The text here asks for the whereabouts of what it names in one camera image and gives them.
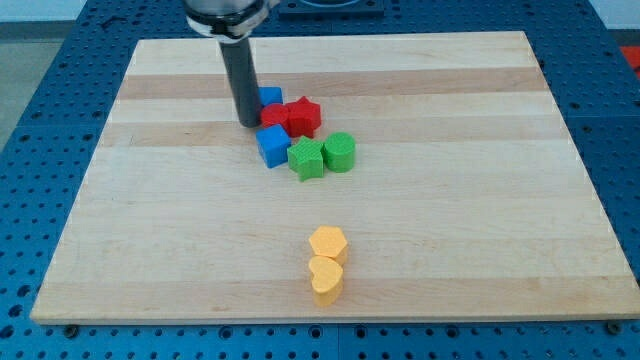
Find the robot arm silver flange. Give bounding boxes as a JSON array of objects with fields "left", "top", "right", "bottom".
[{"left": 182, "top": 0, "right": 280, "bottom": 42}]

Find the blue triangle block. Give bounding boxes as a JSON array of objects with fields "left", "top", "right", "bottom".
[{"left": 259, "top": 87, "right": 283, "bottom": 107}]

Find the green star block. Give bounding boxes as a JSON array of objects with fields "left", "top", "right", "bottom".
[{"left": 287, "top": 136, "right": 324, "bottom": 182}]

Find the green cylinder block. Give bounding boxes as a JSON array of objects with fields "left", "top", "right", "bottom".
[{"left": 322, "top": 132, "right": 356, "bottom": 173}]

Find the blue cube block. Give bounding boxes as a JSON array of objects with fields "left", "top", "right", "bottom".
[{"left": 256, "top": 125, "right": 291, "bottom": 168}]

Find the yellow hexagon block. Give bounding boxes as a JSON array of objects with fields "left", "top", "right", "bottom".
[{"left": 309, "top": 225, "right": 349, "bottom": 265}]

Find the red star block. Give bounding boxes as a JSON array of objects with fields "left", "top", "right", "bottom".
[{"left": 285, "top": 97, "right": 322, "bottom": 138}]

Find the red cylinder block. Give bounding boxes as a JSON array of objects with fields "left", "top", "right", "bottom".
[{"left": 260, "top": 103, "right": 289, "bottom": 130}]

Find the yellow heart block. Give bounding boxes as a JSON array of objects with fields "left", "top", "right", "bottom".
[{"left": 308, "top": 256, "right": 344, "bottom": 307}]

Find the light wooden board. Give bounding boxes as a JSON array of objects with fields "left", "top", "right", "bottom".
[{"left": 31, "top": 31, "right": 639, "bottom": 325}]

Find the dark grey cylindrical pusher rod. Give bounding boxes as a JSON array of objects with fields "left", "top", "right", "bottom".
[{"left": 220, "top": 38, "right": 261, "bottom": 128}]

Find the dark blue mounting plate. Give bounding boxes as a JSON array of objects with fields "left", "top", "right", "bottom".
[{"left": 277, "top": 0, "right": 385, "bottom": 20}]

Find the red object at edge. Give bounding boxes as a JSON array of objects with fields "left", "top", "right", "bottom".
[{"left": 620, "top": 46, "right": 640, "bottom": 78}]

